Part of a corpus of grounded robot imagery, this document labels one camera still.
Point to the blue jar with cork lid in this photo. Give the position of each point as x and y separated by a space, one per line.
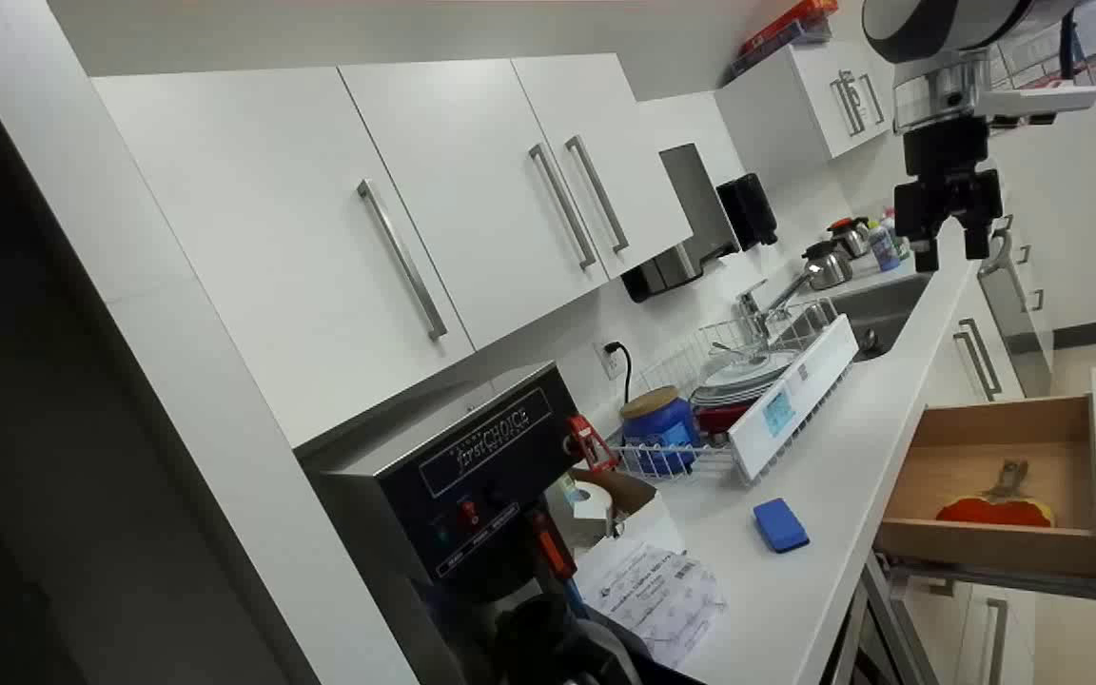
661 416

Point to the white upper cabinet middle door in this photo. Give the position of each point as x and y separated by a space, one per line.
480 187

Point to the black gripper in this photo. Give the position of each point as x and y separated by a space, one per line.
949 177

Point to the white dish rack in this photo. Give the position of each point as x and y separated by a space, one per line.
669 457

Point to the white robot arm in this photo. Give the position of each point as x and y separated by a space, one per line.
943 105

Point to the black coffee machine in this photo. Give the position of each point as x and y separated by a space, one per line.
449 530

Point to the white upper cabinet left door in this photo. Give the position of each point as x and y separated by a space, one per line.
299 232

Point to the white cabinet door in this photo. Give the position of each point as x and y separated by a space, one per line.
299 232
591 119
480 187

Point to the white far upper cabinet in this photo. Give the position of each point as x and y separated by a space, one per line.
804 107

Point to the orange brush in drawer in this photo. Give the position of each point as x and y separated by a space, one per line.
1001 502

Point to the steel paper towel dispenser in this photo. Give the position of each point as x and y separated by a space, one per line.
705 218

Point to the open wooden drawer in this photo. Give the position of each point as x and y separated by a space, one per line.
961 451

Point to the steel sink faucet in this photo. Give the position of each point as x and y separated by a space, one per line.
761 298

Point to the white upper cabinet right door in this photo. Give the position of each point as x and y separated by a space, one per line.
591 119

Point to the white board with blue label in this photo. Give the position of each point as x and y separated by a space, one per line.
794 398

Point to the blue duster block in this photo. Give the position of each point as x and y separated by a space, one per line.
777 525

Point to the printed paper sheet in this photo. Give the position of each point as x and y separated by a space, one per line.
661 596

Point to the black soap dispenser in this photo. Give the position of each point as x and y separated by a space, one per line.
746 209

